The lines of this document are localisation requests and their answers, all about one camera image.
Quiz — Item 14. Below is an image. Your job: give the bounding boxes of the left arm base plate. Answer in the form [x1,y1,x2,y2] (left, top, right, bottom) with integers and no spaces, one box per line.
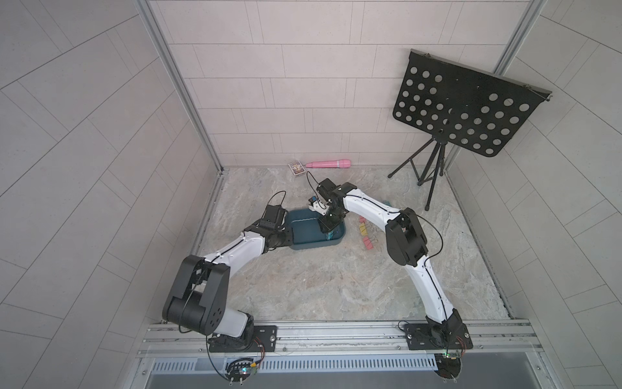
[207,326,278,353]

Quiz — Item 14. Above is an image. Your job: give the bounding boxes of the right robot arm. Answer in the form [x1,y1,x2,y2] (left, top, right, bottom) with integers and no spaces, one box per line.
[309,179,463,341]

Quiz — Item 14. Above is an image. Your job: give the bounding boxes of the controller board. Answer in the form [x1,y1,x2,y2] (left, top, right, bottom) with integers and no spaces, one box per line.
[225,358,259,385]
[434,354,462,381]

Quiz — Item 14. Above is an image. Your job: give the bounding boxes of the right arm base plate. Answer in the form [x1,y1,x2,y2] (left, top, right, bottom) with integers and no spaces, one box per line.
[398,321,473,353]

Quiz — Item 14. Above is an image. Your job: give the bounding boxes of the aluminium rail frame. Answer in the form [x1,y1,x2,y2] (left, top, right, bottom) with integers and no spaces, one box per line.
[135,318,543,361]

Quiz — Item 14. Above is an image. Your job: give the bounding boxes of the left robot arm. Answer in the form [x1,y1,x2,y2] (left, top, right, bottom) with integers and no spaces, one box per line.
[162,220,293,350]

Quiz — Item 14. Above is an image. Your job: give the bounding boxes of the black music stand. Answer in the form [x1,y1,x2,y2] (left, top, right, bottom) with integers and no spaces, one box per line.
[392,50,552,186]

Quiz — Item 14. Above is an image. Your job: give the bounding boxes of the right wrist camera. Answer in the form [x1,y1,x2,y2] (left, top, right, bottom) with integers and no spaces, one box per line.
[309,178,337,217]

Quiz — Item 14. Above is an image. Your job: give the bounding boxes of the right controller board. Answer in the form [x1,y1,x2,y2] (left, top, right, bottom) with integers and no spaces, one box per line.
[434,354,462,381]

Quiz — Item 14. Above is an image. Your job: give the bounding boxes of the left controller board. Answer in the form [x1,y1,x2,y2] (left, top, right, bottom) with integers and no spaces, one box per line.
[225,358,259,385]

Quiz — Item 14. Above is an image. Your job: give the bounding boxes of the teal plastic storage box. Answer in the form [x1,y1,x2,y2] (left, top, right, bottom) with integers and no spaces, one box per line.
[285,208,346,251]

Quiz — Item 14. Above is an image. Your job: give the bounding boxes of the pink microphone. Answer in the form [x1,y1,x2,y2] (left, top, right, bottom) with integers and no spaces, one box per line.
[305,159,351,169]

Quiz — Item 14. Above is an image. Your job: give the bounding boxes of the small card box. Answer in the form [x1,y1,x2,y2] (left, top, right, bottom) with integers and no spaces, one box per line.
[288,160,306,177]

